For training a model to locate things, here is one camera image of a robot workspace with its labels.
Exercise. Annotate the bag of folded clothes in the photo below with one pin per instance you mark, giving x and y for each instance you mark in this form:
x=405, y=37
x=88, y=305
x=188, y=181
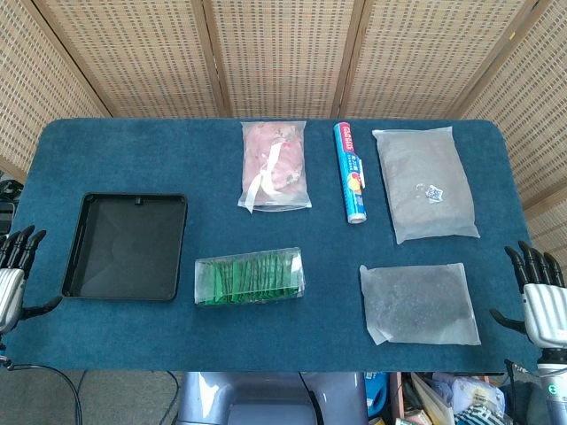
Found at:
x=474, y=394

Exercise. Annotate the stack of books and papers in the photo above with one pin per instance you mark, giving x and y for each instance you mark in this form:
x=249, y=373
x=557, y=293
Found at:
x=425, y=398

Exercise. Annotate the blue carpet table mat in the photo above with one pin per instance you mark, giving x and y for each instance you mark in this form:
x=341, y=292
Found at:
x=283, y=336

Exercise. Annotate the large frosted bag grey contents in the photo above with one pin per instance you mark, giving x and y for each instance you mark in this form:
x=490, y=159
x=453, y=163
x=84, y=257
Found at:
x=425, y=186

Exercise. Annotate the dark equipment beside table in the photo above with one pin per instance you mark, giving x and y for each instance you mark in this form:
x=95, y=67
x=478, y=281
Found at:
x=6, y=208

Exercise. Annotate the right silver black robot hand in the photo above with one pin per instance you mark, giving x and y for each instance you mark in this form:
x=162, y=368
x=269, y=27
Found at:
x=547, y=310

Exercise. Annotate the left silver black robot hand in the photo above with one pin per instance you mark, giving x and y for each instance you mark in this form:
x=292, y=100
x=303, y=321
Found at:
x=11, y=292

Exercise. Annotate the woven bamboo folding screen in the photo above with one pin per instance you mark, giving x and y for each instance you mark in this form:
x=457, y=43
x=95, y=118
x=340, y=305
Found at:
x=283, y=57

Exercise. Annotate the small frosted bag dark contents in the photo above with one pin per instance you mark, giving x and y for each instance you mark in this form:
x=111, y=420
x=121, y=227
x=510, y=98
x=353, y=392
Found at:
x=418, y=305

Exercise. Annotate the blue cling film roll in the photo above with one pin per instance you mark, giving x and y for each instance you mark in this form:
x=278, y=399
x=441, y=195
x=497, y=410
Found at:
x=351, y=172

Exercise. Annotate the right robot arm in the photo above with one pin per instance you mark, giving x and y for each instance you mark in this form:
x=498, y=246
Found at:
x=553, y=385

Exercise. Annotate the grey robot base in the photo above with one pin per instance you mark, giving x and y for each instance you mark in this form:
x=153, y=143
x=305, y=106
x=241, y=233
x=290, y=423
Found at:
x=266, y=398

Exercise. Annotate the green items clear package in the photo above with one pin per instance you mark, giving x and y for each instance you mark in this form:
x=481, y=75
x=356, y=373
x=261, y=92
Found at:
x=208, y=274

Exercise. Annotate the black square plastic tray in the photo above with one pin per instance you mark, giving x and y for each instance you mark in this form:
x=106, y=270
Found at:
x=126, y=248

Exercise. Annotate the clear bag with pink cloth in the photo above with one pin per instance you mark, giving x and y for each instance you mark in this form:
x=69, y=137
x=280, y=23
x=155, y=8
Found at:
x=274, y=168

